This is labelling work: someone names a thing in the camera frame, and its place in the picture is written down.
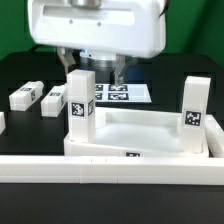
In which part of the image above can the white desk top tray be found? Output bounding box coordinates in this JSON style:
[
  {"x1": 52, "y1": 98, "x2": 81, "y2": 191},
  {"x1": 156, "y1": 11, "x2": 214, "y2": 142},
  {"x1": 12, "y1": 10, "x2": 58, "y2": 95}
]
[{"x1": 64, "y1": 107, "x2": 209, "y2": 158}]

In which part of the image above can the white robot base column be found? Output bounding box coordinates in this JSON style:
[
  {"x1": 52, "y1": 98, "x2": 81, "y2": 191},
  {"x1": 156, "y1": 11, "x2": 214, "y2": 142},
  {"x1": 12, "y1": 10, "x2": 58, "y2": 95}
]
[{"x1": 79, "y1": 49, "x2": 120, "y2": 68}]

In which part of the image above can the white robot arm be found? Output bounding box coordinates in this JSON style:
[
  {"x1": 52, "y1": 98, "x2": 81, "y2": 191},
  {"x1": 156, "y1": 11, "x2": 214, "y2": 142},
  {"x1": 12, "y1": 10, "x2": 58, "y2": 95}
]
[{"x1": 27, "y1": 0, "x2": 170, "y2": 85}]

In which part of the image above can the white block at left edge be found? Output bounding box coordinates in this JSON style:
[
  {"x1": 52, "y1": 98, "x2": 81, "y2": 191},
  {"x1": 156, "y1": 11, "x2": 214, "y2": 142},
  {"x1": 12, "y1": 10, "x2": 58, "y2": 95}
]
[{"x1": 0, "y1": 112, "x2": 6, "y2": 135}]

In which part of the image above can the white right fence bar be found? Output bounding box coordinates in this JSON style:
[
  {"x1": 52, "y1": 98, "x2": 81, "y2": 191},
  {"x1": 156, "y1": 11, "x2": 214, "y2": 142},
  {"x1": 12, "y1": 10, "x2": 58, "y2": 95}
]
[{"x1": 205, "y1": 115, "x2": 224, "y2": 158}]

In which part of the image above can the white front fence bar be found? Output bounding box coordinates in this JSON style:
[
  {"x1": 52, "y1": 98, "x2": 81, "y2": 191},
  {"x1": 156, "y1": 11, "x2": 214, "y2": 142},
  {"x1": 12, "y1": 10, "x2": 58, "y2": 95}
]
[{"x1": 0, "y1": 156, "x2": 224, "y2": 185}]

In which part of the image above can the white marker base plate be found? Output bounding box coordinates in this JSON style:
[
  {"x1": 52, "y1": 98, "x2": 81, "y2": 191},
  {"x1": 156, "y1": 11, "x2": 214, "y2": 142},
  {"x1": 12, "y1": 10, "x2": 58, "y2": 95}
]
[{"x1": 95, "y1": 84, "x2": 152, "y2": 103}]

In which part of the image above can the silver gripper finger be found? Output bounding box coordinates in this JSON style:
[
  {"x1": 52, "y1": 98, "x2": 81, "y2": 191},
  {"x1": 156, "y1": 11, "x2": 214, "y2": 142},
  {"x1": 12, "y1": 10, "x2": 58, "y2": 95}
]
[
  {"x1": 57, "y1": 47, "x2": 75, "y2": 74},
  {"x1": 110, "y1": 55, "x2": 126, "y2": 85}
]

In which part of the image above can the white fence bar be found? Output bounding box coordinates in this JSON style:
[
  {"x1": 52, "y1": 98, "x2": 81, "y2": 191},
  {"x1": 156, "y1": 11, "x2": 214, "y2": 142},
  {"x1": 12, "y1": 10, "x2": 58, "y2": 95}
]
[
  {"x1": 205, "y1": 115, "x2": 224, "y2": 158},
  {"x1": 0, "y1": 156, "x2": 224, "y2": 185}
]

